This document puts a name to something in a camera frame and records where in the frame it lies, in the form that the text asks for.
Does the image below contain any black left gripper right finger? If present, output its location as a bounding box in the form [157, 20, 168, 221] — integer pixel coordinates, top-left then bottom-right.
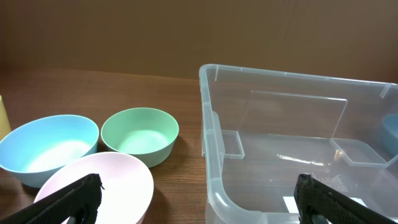
[294, 174, 395, 224]

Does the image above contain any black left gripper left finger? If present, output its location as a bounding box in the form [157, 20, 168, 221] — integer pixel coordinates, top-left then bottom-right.
[1, 174, 103, 224]

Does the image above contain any light pink bowl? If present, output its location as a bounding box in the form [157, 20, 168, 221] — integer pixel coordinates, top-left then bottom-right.
[34, 152, 154, 224]

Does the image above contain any light green bowl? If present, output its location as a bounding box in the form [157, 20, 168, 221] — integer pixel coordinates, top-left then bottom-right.
[101, 108, 179, 167]

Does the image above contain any dark blue plate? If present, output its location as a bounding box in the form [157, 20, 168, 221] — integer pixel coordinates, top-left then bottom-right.
[381, 113, 397, 157]

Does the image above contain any clear plastic storage container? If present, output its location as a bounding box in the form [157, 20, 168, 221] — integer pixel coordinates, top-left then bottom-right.
[199, 64, 397, 223]

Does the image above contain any light blue bowl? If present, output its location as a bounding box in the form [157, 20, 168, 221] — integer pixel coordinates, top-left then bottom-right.
[1, 114, 100, 188]

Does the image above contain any yellow cup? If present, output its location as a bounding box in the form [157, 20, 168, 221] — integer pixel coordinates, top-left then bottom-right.
[0, 96, 11, 140]

